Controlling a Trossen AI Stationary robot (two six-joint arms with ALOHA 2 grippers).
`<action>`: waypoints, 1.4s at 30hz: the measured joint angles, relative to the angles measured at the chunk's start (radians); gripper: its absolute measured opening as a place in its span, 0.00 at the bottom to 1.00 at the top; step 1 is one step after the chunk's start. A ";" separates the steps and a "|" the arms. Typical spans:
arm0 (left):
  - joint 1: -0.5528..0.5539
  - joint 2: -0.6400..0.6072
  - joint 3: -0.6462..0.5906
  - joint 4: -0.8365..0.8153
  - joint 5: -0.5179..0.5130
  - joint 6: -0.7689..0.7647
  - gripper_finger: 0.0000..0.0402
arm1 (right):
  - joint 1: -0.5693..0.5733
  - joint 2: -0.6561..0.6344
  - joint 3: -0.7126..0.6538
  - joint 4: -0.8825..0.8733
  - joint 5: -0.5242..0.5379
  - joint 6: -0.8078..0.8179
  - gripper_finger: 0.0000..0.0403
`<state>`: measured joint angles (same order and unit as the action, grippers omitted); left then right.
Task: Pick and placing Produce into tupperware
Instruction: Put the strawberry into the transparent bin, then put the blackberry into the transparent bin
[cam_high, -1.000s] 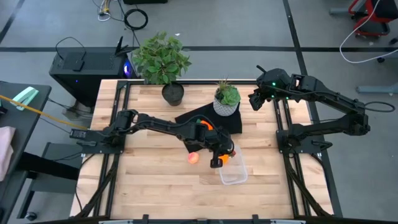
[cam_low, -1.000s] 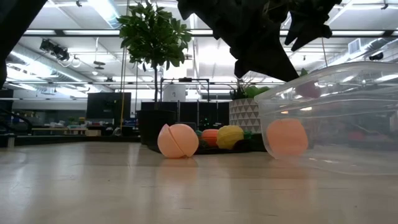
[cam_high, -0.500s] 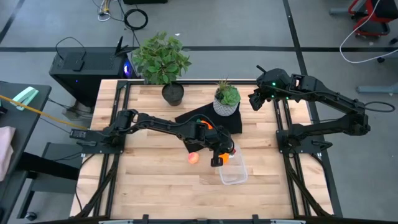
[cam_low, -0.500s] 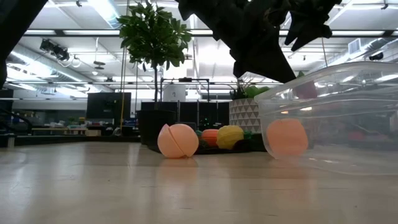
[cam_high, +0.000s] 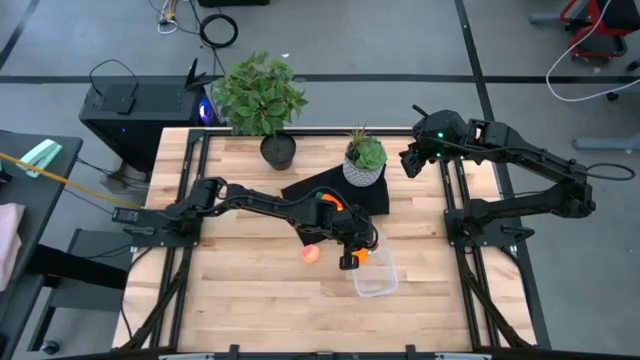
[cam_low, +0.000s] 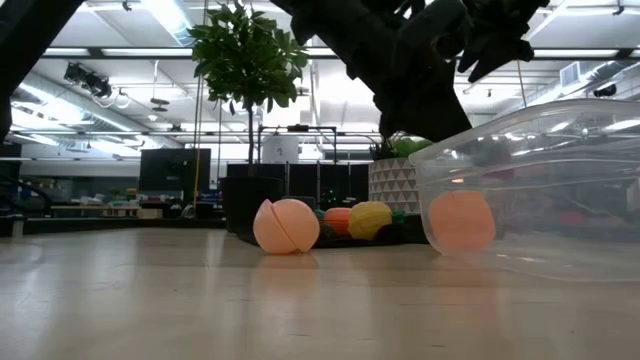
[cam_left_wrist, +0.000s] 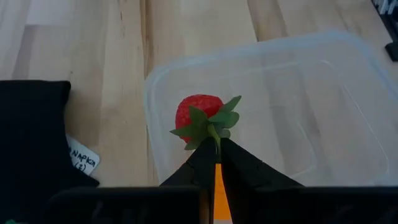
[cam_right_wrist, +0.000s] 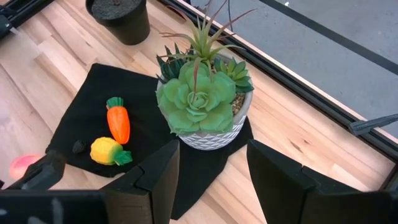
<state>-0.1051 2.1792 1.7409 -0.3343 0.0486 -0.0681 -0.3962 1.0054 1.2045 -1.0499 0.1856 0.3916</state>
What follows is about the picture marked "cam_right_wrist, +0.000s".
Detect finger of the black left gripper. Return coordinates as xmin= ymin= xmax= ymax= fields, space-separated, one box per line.
xmin=6 ymin=151 xmax=67 ymax=190

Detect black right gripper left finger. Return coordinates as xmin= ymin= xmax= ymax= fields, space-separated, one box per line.
xmin=102 ymin=139 xmax=180 ymax=224

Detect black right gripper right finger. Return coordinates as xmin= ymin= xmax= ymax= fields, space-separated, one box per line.
xmin=247 ymin=139 xmax=358 ymax=224

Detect pink toy peach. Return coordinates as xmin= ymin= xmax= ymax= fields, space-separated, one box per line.
xmin=9 ymin=154 xmax=43 ymax=180

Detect small dark lump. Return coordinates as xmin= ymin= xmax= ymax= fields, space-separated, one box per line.
xmin=72 ymin=139 xmax=88 ymax=156

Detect yellow toy fruit green leaves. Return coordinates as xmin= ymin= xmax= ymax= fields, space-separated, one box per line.
xmin=90 ymin=136 xmax=134 ymax=166

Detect orange toy carrot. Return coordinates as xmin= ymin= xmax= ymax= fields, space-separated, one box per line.
xmin=106 ymin=96 xmax=131 ymax=146

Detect black cloth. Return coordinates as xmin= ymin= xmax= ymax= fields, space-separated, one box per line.
xmin=45 ymin=63 xmax=254 ymax=220

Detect succulent in white patterned pot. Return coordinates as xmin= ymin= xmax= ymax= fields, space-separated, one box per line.
xmin=155 ymin=0 xmax=257 ymax=151

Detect leafy green plant black pot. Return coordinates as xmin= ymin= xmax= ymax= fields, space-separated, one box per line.
xmin=85 ymin=0 xmax=151 ymax=46

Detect black wedge on frame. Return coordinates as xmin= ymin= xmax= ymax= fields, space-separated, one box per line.
xmin=348 ymin=113 xmax=398 ymax=137

